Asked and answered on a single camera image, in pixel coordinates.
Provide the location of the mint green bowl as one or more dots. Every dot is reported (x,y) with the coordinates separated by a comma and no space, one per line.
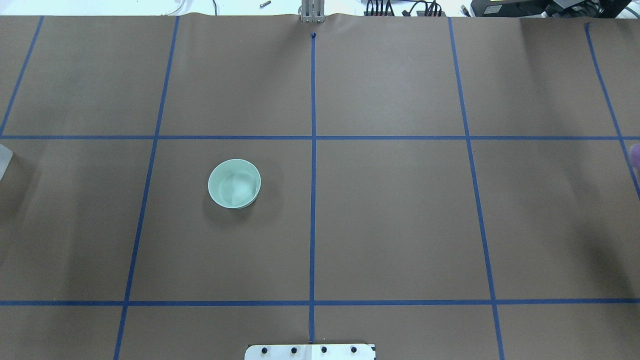
(234,184)

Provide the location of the purple cloth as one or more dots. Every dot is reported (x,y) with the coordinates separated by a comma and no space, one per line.
(634,156)

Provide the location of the clear plastic storage box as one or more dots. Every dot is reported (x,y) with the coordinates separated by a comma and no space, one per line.
(6,156)

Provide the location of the aluminium frame post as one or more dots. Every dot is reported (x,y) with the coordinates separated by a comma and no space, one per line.
(312,11)

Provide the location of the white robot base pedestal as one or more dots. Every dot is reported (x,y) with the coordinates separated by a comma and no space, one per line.
(331,351)

